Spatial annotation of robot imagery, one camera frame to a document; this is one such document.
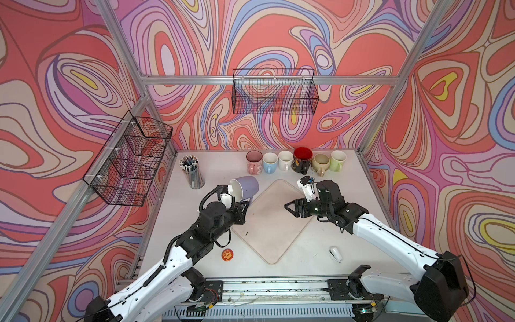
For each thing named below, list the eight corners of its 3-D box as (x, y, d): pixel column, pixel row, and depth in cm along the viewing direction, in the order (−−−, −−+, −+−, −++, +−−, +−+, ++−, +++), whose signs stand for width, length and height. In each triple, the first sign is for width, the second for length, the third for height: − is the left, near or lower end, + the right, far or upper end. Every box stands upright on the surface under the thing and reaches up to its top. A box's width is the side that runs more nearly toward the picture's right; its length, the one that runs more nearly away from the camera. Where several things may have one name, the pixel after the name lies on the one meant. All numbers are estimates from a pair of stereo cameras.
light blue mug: (263, 179, 108) (263, 167, 101) (263, 164, 115) (263, 152, 107) (277, 179, 108) (278, 167, 101) (276, 164, 115) (277, 152, 107)
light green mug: (325, 173, 111) (330, 162, 104) (329, 159, 117) (334, 148, 110) (338, 177, 109) (344, 166, 102) (342, 163, 116) (347, 152, 108)
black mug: (290, 175, 108) (292, 165, 102) (292, 155, 118) (294, 145, 111) (308, 178, 107) (311, 168, 101) (309, 157, 117) (312, 147, 110)
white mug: (278, 176, 109) (280, 165, 102) (277, 161, 116) (278, 149, 109) (292, 176, 109) (294, 165, 102) (290, 161, 116) (292, 149, 109)
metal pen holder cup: (187, 189, 104) (176, 169, 91) (191, 175, 109) (181, 154, 96) (203, 189, 104) (195, 169, 91) (206, 175, 109) (199, 154, 96)
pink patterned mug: (246, 179, 108) (245, 167, 100) (247, 162, 116) (246, 149, 107) (262, 179, 108) (262, 167, 100) (262, 162, 116) (262, 149, 107)
